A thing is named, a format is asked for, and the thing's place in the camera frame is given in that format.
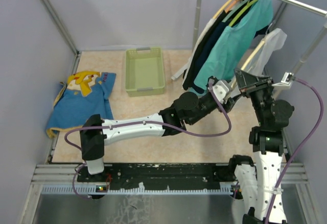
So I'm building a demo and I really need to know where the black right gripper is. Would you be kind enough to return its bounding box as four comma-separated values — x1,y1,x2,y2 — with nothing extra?
233,68,274,126

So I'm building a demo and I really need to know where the cream hanger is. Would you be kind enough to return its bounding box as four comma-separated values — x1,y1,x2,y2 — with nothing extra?
231,36,266,91

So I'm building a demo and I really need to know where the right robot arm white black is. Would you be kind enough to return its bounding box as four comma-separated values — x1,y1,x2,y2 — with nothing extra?
228,68,294,223

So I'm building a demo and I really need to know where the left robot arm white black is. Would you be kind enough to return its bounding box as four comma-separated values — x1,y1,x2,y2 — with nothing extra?
80,92,240,182

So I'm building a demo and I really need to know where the black t-shirt white trim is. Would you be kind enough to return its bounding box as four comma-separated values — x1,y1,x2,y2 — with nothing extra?
183,11,227,90

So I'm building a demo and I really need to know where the teal t-shirt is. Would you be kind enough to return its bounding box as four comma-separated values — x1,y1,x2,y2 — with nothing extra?
193,0,273,94

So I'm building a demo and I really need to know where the dark navy t-shirt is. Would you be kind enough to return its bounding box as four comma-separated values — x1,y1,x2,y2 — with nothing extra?
182,0,259,92

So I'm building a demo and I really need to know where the green hanger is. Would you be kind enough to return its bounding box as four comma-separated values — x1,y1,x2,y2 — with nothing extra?
228,0,258,27

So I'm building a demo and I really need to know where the yellow hanger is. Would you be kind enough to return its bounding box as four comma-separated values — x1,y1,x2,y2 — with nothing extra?
213,0,233,19

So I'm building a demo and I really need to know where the blue Pikachu t-shirt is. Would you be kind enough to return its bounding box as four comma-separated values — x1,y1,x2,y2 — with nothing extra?
45,71,116,138

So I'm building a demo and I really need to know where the light green plastic basket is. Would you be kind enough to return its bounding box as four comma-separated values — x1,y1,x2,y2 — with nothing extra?
125,47,166,97

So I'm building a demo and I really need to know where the metal clothes rack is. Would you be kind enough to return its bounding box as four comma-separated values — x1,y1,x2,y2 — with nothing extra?
192,0,326,48

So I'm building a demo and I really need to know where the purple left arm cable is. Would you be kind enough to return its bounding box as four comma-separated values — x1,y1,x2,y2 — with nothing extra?
63,80,232,200

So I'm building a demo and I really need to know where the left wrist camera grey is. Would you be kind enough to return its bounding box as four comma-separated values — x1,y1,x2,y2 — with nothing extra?
208,78,232,104

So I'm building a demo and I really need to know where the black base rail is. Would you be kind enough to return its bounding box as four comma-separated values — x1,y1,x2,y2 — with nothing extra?
72,163,242,200

